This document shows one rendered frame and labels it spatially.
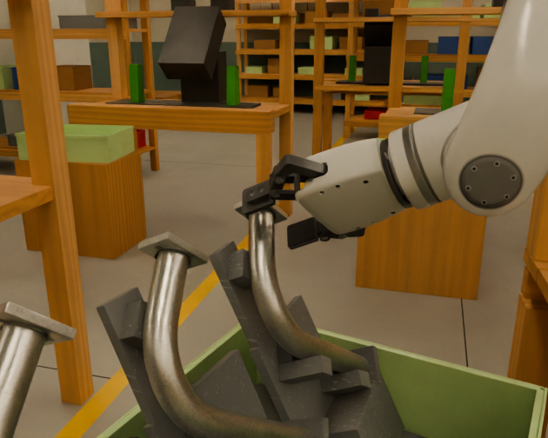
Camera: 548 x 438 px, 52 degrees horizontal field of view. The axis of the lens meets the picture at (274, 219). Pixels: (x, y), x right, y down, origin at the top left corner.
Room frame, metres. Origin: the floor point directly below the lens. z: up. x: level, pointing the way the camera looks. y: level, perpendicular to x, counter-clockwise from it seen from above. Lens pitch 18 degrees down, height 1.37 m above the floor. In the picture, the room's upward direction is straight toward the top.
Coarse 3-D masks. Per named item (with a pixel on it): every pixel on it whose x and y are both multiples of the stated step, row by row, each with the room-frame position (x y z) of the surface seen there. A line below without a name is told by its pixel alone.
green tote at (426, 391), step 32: (224, 352) 0.70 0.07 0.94; (384, 352) 0.68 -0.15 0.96; (256, 384) 0.77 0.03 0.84; (416, 384) 0.65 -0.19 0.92; (448, 384) 0.63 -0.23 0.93; (480, 384) 0.61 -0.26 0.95; (512, 384) 0.60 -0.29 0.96; (128, 416) 0.53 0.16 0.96; (416, 416) 0.65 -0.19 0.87; (448, 416) 0.63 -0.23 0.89; (480, 416) 0.61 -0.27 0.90; (512, 416) 0.59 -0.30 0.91
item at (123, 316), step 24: (120, 312) 0.46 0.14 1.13; (144, 312) 0.46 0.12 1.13; (120, 336) 0.44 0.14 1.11; (120, 360) 0.44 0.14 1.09; (240, 360) 0.55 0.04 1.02; (144, 384) 0.44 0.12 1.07; (192, 384) 0.49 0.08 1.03; (216, 384) 0.50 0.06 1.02; (240, 384) 0.53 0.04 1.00; (144, 408) 0.43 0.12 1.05; (240, 408) 0.51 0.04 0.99; (144, 432) 0.43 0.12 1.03; (168, 432) 0.43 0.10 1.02
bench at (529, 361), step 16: (528, 256) 1.24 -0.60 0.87; (528, 272) 1.24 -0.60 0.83; (544, 272) 1.13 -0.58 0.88; (528, 288) 1.23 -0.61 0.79; (544, 288) 1.09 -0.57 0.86; (528, 304) 1.21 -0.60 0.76; (544, 304) 1.21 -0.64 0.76; (528, 320) 1.19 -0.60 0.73; (544, 320) 1.18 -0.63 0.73; (528, 336) 1.19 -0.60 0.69; (544, 336) 1.18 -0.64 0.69; (512, 352) 1.25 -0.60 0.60; (528, 352) 1.19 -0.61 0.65; (544, 352) 1.18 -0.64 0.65; (512, 368) 1.23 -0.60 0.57; (528, 368) 1.19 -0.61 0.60; (544, 368) 1.18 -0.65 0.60; (544, 384) 1.18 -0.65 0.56; (544, 416) 1.18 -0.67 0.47; (544, 432) 1.17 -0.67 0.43
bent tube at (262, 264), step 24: (264, 216) 0.62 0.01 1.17; (264, 240) 0.59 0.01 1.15; (264, 264) 0.57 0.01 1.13; (264, 288) 0.55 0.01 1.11; (264, 312) 0.55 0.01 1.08; (288, 312) 0.56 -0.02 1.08; (288, 336) 0.54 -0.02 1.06; (312, 336) 0.58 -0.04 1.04; (336, 360) 0.60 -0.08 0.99; (360, 360) 0.65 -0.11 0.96
